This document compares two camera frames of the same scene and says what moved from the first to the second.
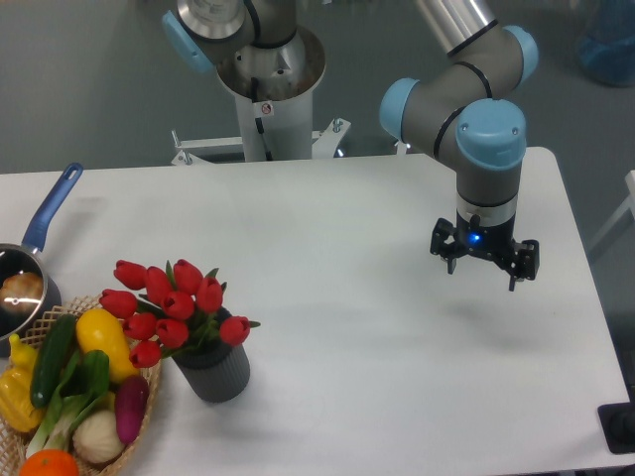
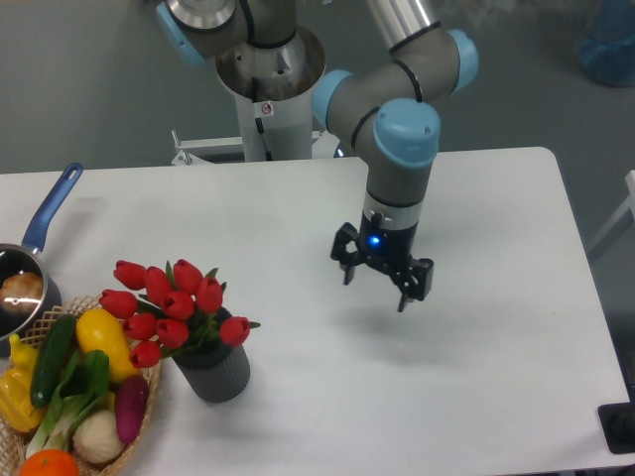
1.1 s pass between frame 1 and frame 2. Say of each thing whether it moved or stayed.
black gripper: moved
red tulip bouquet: stayed
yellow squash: stayed
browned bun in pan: stayed
